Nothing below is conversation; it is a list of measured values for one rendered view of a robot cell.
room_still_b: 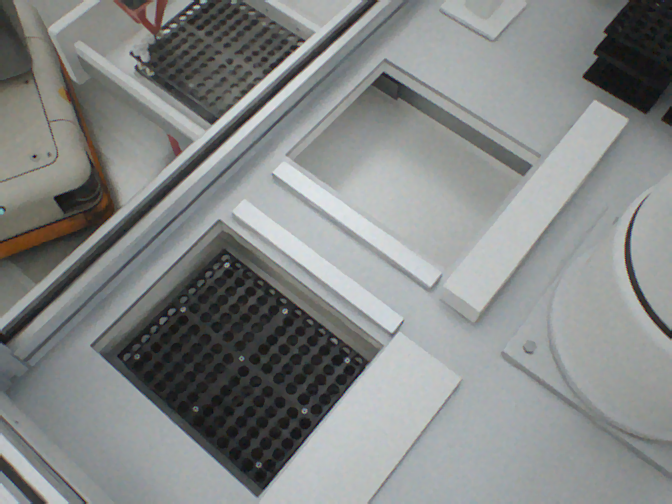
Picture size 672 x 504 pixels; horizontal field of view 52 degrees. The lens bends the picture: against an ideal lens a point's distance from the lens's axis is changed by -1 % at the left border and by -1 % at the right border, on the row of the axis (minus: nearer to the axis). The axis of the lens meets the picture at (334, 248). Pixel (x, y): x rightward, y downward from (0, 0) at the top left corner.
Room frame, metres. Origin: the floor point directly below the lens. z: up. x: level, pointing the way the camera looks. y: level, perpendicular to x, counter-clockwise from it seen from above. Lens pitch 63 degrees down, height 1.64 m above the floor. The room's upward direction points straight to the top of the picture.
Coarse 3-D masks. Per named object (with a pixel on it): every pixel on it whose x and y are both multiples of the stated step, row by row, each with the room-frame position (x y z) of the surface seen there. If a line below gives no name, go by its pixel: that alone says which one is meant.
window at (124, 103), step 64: (0, 0) 0.35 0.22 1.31; (64, 0) 0.38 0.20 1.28; (128, 0) 0.42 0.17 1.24; (192, 0) 0.47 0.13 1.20; (256, 0) 0.53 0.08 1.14; (320, 0) 0.60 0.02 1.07; (0, 64) 0.33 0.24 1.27; (64, 64) 0.37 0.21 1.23; (128, 64) 0.41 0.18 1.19; (192, 64) 0.46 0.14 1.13; (256, 64) 0.52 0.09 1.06; (0, 128) 0.31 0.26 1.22; (64, 128) 0.35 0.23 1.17; (128, 128) 0.39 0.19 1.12; (192, 128) 0.44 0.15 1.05; (0, 192) 0.29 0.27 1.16; (64, 192) 0.32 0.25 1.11; (128, 192) 0.37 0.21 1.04; (0, 256) 0.26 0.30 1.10; (64, 256) 0.30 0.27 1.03; (0, 320) 0.23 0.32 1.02
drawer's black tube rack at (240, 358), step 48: (240, 288) 0.32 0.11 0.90; (192, 336) 0.26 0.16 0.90; (240, 336) 0.26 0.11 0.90; (288, 336) 0.26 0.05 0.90; (336, 336) 0.26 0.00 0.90; (192, 384) 0.20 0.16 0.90; (240, 384) 0.20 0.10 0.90; (288, 384) 0.20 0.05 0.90; (336, 384) 0.20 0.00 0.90; (240, 432) 0.15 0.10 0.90; (288, 432) 0.15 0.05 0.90
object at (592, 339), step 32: (608, 224) 0.37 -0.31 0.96; (640, 224) 0.27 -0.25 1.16; (576, 256) 0.33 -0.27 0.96; (608, 256) 0.26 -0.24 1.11; (640, 256) 0.24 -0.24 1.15; (576, 288) 0.27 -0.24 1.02; (608, 288) 0.23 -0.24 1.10; (640, 288) 0.22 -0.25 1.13; (544, 320) 0.26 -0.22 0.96; (576, 320) 0.24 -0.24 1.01; (608, 320) 0.21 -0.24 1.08; (640, 320) 0.20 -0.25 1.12; (512, 352) 0.22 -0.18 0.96; (544, 352) 0.22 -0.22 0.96; (576, 352) 0.21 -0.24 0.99; (608, 352) 0.19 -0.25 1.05; (640, 352) 0.18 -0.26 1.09; (544, 384) 0.19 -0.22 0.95; (576, 384) 0.18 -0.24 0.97; (608, 384) 0.17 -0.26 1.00; (640, 384) 0.16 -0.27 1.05; (608, 416) 0.15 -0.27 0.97; (640, 416) 0.15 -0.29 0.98; (640, 448) 0.12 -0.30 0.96
